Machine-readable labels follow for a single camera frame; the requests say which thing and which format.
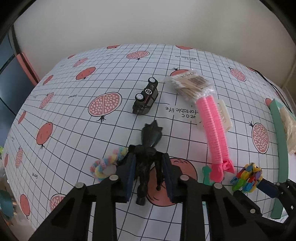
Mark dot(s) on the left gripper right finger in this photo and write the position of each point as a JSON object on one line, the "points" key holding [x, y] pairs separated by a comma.
{"points": [[172, 175]]}

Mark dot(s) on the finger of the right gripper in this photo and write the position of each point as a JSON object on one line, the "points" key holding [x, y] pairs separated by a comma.
{"points": [[268, 188]]}

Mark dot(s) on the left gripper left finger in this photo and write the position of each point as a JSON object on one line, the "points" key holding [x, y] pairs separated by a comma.
{"points": [[125, 171]]}

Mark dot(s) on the black dragon toy figure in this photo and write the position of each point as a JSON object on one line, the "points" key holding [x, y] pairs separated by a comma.
{"points": [[146, 155]]}

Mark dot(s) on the colourful plastic block cube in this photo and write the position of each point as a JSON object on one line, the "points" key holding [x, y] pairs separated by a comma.
{"points": [[247, 179]]}

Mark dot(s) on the pastel rainbow twisted rope toy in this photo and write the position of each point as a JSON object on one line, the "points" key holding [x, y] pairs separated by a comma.
{"points": [[105, 167]]}

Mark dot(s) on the black toy car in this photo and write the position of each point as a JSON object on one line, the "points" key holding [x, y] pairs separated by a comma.
{"points": [[145, 99]]}

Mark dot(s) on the green translucent stretchy figure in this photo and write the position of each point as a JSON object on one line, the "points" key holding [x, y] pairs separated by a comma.
{"points": [[206, 170]]}

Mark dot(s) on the pomegranate grid table cloth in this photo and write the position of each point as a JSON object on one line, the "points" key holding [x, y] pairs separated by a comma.
{"points": [[81, 111]]}

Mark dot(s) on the cream lace cloth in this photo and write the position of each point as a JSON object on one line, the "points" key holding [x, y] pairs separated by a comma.
{"points": [[289, 124]]}

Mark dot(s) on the cream hair claw clip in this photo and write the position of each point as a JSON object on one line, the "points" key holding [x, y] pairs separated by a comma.
{"points": [[224, 115]]}

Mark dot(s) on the teal storage tray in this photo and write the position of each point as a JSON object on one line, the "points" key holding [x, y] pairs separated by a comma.
{"points": [[281, 141]]}

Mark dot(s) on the cotton swabs plastic bag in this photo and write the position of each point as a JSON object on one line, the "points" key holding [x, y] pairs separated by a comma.
{"points": [[191, 85]]}

